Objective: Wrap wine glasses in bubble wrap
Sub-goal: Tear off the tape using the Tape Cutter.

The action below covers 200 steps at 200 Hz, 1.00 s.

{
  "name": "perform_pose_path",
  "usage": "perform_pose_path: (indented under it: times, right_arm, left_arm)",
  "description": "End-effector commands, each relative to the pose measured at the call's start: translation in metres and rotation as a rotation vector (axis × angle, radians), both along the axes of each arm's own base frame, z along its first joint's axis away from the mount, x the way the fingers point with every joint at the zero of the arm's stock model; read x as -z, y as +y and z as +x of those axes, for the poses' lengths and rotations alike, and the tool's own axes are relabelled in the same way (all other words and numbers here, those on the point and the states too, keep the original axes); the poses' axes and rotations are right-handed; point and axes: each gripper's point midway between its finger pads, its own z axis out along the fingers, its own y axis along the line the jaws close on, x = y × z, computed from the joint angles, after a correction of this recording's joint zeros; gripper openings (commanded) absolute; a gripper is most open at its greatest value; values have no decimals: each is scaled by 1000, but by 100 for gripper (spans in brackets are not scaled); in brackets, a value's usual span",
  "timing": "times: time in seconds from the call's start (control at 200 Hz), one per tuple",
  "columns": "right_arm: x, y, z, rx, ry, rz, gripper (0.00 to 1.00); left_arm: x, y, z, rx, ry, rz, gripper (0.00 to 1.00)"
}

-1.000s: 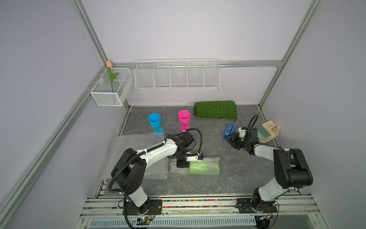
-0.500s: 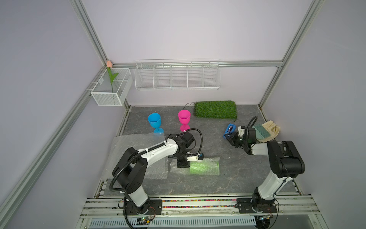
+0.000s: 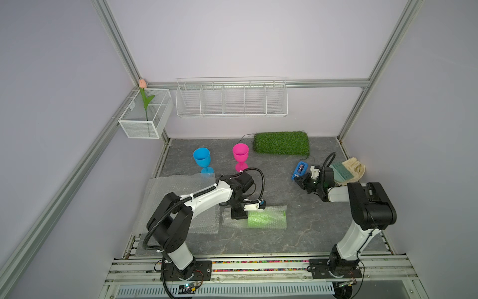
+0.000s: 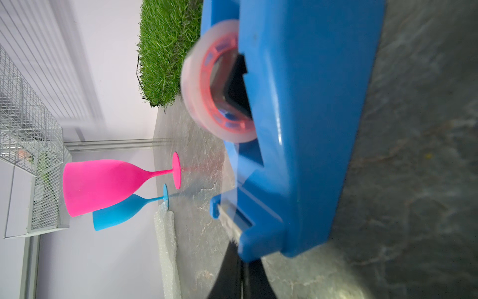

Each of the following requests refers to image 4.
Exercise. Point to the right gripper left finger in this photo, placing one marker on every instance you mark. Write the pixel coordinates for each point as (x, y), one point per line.
(228, 284)

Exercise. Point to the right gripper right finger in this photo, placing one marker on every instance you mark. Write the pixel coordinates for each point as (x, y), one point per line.
(256, 283)

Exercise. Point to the clear tape roll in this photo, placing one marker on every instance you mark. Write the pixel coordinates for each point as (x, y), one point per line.
(212, 85)

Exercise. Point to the blue tape dispenser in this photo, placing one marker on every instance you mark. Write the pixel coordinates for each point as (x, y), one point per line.
(308, 65)

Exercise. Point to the blue plastic wine glass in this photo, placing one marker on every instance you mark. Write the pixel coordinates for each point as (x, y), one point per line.
(125, 210)

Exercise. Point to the pink plastic wine glass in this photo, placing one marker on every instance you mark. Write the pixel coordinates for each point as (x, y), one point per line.
(93, 185)

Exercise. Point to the artificial tulip flower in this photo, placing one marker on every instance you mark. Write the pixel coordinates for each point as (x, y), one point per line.
(39, 165)

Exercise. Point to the artificial grass mat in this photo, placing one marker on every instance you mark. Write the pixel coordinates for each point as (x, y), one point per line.
(168, 30)

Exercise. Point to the white mesh wall basket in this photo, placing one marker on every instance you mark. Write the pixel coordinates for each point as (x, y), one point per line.
(34, 208)

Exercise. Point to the white wire wall rack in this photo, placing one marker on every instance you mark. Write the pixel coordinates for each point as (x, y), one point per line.
(26, 123)

